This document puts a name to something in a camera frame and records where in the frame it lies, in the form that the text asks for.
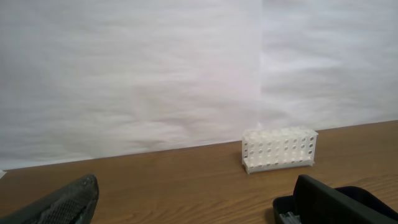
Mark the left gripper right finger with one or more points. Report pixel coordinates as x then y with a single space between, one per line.
323 205

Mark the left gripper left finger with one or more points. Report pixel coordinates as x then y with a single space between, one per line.
65 205

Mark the clear test tube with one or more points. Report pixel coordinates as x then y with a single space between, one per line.
287 218

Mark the black tray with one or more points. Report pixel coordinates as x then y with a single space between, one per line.
281 203

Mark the white test tube rack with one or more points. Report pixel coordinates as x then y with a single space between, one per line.
278 149

